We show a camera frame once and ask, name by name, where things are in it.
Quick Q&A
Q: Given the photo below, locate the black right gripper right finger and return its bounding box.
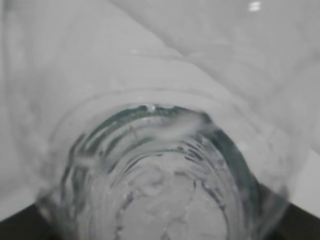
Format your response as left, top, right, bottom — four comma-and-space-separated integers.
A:
272, 182, 320, 240

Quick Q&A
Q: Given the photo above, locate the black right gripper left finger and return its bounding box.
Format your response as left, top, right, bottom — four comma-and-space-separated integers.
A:
0, 204, 60, 240

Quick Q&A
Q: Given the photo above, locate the clear water bottle green label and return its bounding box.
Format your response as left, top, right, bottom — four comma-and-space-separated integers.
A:
0, 0, 320, 240

